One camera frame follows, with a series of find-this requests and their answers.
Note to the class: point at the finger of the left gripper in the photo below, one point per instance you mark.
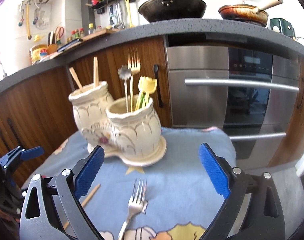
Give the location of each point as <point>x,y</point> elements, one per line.
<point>31,153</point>

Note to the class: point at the left hand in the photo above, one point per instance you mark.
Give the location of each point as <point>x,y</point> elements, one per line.
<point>5,216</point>

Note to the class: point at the short wooden chopstick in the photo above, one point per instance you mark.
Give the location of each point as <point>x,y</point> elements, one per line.
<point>98,75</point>

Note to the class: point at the red handled scissors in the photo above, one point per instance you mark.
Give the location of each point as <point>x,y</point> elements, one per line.
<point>59,32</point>

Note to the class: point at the yellow oil bottle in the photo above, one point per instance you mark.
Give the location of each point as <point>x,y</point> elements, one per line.
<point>38,52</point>

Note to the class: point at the yellow hanging spatula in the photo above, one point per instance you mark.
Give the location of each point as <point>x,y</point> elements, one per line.
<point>127,3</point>

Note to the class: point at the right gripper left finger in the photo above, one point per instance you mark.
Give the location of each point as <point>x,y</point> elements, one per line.
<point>86,170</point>

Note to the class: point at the yellow plastic utensil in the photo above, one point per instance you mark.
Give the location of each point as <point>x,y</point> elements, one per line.
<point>147,85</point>

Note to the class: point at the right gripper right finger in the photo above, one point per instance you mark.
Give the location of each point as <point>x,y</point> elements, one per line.
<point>218,170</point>

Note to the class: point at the wooden knife block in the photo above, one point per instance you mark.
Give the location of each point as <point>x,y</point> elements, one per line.
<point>52,48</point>

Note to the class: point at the black wok wooden handle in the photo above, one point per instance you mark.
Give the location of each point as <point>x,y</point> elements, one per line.
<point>163,10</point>

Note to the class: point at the black cabinet handle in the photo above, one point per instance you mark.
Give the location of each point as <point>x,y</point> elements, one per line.
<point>156,72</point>

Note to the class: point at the stainless steel oven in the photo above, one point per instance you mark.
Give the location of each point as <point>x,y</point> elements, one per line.
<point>248,94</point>

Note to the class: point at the blue cartoon tablecloth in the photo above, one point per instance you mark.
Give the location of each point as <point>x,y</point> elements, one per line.
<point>180,200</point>

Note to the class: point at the white porcelain utensil holder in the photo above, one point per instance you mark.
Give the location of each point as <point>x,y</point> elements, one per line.
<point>134,137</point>

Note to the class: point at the silver flower spoon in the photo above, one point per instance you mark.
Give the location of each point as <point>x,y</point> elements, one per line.
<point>124,74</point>

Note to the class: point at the green plastic utensil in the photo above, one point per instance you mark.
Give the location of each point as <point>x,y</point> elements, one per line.
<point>140,100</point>

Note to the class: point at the wooden cutting board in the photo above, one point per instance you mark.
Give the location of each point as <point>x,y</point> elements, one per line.
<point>100,33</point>

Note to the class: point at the leaning wooden chopstick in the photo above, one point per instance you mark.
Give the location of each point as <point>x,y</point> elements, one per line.
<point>76,79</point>

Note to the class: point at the green kettle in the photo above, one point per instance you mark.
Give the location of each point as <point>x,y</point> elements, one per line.
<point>282,26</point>

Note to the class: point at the gold fork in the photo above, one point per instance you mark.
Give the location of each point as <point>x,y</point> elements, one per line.
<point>134,64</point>

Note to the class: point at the black handled knife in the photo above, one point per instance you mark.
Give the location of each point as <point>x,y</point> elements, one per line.
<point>70,44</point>

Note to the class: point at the brown frying pan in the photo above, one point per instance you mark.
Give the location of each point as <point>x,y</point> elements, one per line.
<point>248,13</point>

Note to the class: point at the silver fork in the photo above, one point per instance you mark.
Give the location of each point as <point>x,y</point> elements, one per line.
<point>135,204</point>

